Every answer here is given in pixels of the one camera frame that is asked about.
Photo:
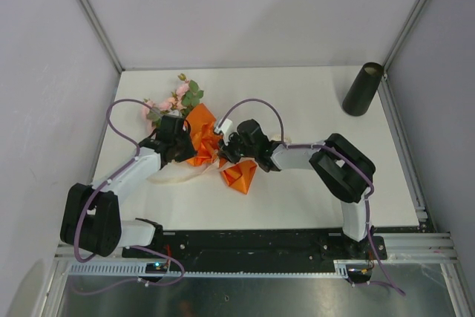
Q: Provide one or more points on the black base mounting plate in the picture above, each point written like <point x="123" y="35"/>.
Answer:
<point x="276" y="251"/>

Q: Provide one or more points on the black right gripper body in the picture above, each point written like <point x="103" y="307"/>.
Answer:
<point x="235" y="148"/>

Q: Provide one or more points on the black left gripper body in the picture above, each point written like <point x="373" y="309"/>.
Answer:
<point x="185" y="149"/>

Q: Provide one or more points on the aluminium frame rail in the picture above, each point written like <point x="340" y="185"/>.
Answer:
<point x="99" y="31"/>

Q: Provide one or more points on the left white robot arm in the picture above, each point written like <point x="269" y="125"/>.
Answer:
<point x="92" y="219"/>

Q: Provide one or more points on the orange flower bouquet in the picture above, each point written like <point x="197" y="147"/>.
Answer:
<point x="186" y="100"/>

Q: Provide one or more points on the black cylindrical vase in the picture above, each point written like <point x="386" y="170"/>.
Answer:
<point x="363" y="89"/>

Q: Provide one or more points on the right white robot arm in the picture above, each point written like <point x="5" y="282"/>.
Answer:
<point x="344" y="170"/>

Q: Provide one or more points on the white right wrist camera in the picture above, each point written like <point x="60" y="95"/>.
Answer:
<point x="222" y="126"/>

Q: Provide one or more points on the cream printed ribbon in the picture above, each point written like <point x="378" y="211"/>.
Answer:
<point x="237" y="176"/>

